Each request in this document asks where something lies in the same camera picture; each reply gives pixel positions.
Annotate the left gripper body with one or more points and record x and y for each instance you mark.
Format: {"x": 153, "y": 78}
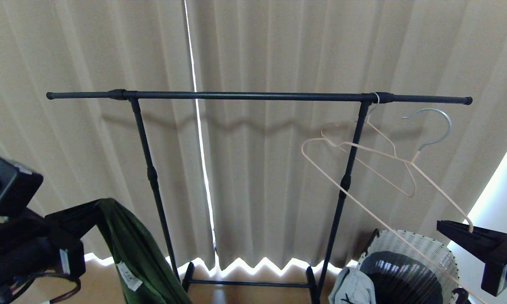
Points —
{"x": 25, "y": 261}

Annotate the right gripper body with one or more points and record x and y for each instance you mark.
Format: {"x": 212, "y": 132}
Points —
{"x": 504, "y": 266}

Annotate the green printed shirt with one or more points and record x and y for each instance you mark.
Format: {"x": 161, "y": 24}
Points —
{"x": 135, "y": 245}

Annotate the pink clothes hanger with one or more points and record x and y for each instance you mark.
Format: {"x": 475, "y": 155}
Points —
{"x": 449, "y": 126}
{"x": 382, "y": 136}

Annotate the white laundry basket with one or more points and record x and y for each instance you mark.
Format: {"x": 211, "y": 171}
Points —
{"x": 409, "y": 245}

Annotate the black clothes rack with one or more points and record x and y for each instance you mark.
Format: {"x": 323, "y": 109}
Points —
{"x": 257, "y": 96}

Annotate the pale grey shorts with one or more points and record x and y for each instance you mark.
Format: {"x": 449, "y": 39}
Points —
{"x": 354, "y": 287}

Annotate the beige curtain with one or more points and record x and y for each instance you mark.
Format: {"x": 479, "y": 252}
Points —
{"x": 270, "y": 50}

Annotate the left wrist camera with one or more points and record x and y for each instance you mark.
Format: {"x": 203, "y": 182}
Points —
{"x": 8, "y": 185}

